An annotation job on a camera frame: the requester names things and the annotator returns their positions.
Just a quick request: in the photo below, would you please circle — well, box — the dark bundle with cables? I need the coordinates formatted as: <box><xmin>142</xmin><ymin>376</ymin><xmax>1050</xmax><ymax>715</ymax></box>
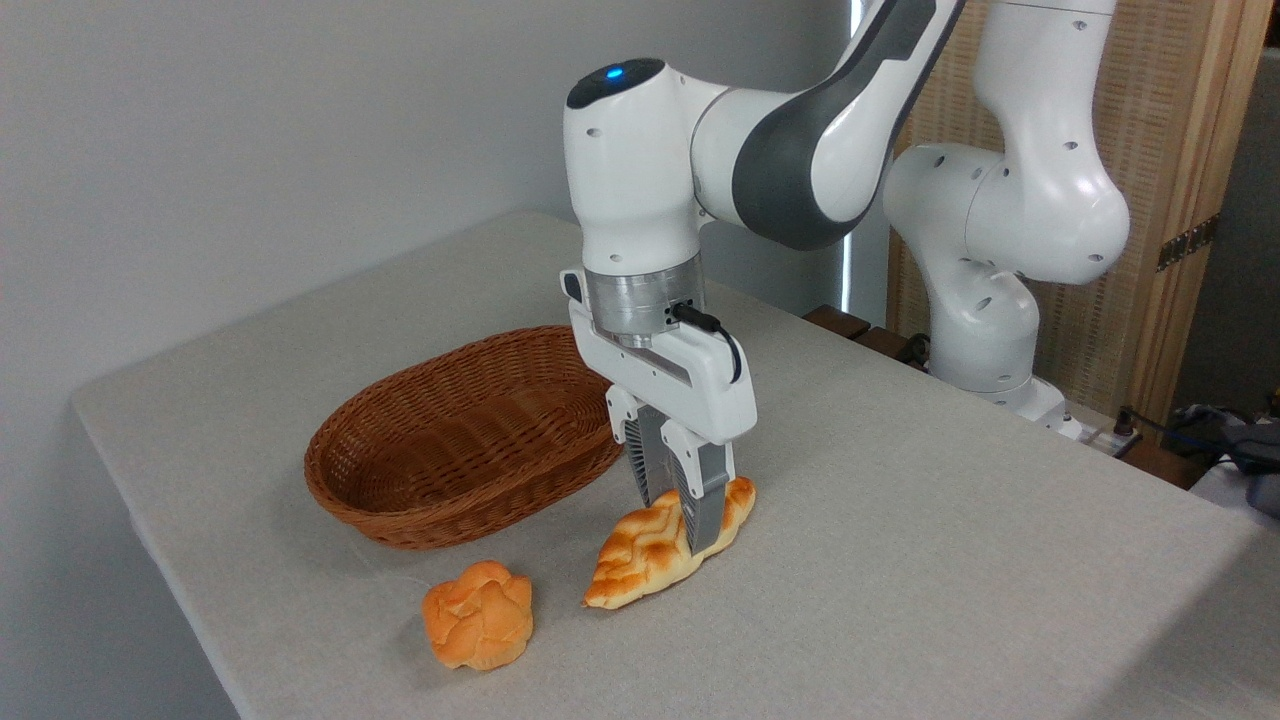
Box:
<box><xmin>1115</xmin><ymin>400</ymin><xmax>1280</xmax><ymax>521</ymax></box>

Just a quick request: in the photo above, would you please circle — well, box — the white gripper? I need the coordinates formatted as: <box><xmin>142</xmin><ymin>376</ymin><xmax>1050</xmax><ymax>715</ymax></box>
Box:
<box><xmin>560</xmin><ymin>268</ymin><xmax>758</xmax><ymax>557</ymax></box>

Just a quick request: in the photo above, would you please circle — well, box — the brass screen hinge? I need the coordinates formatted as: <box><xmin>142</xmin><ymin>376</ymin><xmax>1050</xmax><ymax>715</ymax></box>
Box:
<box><xmin>1157</xmin><ymin>214</ymin><xmax>1220</xmax><ymax>272</ymax></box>

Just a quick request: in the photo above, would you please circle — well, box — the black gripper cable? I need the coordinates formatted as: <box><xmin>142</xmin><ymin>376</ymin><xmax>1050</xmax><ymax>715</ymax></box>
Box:
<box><xmin>672</xmin><ymin>302</ymin><xmax>744</xmax><ymax>385</ymax></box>

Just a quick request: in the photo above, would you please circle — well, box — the grey tablecloth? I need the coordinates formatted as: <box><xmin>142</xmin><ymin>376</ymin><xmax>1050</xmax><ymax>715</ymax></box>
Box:
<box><xmin>70</xmin><ymin>210</ymin><xmax>1280</xmax><ymax>720</ymax></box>

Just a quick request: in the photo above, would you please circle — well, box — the long braided bread loaf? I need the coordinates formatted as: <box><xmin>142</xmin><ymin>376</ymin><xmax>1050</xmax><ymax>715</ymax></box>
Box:
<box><xmin>583</xmin><ymin>476</ymin><xmax>757</xmax><ymax>610</ymax></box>

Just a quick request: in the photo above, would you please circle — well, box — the brown oval wicker basket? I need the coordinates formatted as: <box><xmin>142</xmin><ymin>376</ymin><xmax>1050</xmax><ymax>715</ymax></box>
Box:
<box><xmin>304</xmin><ymin>326</ymin><xmax>626</xmax><ymax>551</ymax></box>

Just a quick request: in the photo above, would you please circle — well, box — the round orange bread roll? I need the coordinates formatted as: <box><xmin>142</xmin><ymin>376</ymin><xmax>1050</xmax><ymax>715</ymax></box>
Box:
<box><xmin>421</xmin><ymin>560</ymin><xmax>535</xmax><ymax>671</ymax></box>

